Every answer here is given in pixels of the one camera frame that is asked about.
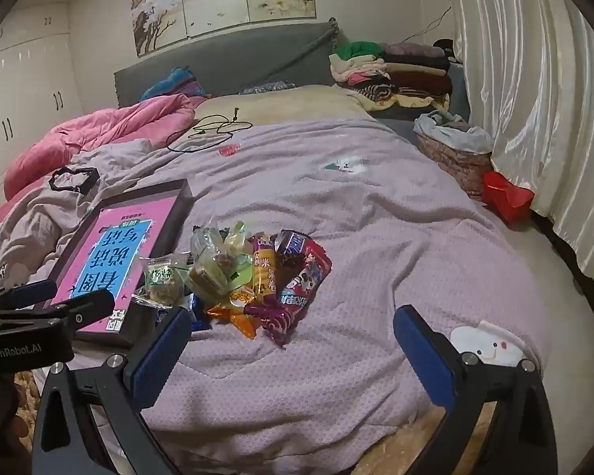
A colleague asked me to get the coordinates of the pile of snack packets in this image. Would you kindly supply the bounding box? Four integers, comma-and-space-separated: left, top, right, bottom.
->
131, 220, 333, 348

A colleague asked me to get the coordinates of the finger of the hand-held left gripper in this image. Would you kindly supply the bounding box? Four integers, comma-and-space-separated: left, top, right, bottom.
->
0, 279, 59, 312
0, 289, 116, 331

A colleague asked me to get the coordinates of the lilac textured blanket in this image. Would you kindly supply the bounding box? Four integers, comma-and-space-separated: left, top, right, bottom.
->
69, 119, 550, 456

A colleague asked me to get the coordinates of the blue cloth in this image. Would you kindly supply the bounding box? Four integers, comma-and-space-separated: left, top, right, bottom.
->
139, 66, 211, 102

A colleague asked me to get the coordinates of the white wardrobe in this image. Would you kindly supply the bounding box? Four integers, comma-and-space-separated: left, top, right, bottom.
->
0, 2, 87, 169

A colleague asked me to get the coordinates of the pink and blue book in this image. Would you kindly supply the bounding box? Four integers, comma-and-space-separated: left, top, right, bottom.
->
49, 197, 178, 334

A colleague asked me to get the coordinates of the stack of folded clothes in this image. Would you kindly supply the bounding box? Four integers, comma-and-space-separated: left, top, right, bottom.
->
328, 38, 463, 114

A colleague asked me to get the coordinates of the brown fuzzy mat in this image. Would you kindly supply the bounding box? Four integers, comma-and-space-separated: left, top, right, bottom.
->
12, 370, 498, 475

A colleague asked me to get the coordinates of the red bag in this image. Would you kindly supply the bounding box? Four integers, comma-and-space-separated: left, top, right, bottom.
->
481, 171, 535, 226

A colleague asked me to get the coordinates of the white satin curtain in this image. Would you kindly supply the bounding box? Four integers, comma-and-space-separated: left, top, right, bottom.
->
443, 0, 594, 317

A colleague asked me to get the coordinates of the beige blanket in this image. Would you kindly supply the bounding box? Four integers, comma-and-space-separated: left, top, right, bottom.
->
193, 84, 377, 132

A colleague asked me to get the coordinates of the grey headboard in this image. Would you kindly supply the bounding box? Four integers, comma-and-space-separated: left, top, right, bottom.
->
114, 21, 357, 108

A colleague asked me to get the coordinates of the floral fabric bag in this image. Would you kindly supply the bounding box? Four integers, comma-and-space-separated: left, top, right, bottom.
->
413, 110, 495, 201

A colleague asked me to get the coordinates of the pink quilt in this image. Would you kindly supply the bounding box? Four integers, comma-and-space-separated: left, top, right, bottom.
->
0, 94, 206, 278

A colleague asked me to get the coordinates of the black plastic frame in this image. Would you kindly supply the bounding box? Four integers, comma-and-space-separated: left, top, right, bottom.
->
48, 167, 100, 194

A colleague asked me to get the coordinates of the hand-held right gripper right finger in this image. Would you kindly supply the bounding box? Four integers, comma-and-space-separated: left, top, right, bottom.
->
393, 305, 558, 475

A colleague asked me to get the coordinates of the floral wall painting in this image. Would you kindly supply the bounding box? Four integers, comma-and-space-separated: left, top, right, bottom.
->
129, 0, 318, 58

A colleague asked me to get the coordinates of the grey patterned cloth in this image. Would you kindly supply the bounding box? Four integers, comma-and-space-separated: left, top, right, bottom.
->
238, 80, 296, 96

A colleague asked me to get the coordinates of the pale crumpled sheet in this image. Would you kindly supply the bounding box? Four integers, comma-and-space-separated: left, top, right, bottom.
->
0, 139, 154, 288

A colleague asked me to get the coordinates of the dark rectangular tray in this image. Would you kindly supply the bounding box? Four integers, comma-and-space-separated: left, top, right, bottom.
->
44, 178, 195, 348

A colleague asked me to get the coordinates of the person's left hand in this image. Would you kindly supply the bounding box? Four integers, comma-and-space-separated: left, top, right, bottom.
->
0, 372, 30, 466

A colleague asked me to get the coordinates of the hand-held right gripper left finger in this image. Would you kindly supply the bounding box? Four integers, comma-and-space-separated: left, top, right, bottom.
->
32, 307, 195, 475

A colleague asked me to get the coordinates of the black cable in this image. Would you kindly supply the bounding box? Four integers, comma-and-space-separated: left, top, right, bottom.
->
166, 108, 254, 154

